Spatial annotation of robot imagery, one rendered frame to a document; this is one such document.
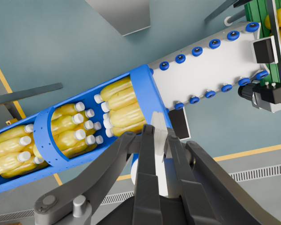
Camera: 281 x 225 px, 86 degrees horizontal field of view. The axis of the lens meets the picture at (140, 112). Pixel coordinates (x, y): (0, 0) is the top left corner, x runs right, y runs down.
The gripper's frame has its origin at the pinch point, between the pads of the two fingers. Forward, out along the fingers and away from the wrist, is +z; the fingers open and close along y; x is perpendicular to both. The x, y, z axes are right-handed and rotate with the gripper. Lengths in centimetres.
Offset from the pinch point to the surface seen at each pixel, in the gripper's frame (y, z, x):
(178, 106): 14, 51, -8
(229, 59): 33, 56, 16
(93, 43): -65, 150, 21
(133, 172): -2, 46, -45
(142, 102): -2.8, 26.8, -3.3
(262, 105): 65, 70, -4
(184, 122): 44, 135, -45
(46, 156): -34, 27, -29
